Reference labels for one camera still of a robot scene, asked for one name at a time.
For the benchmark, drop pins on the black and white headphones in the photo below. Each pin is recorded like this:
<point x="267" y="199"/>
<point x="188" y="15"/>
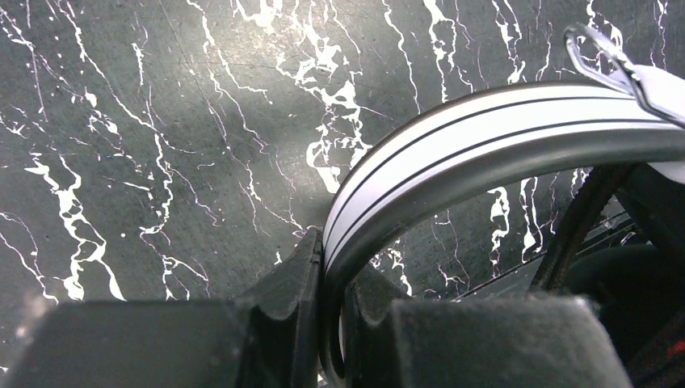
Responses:
<point x="622" y="113"/>

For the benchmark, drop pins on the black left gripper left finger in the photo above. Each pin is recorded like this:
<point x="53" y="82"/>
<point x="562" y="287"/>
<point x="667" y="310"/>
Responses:
<point x="265" y="337"/>

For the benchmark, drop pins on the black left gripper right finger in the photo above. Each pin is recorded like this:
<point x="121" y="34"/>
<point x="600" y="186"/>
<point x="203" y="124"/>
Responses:
<point x="395" y="341"/>

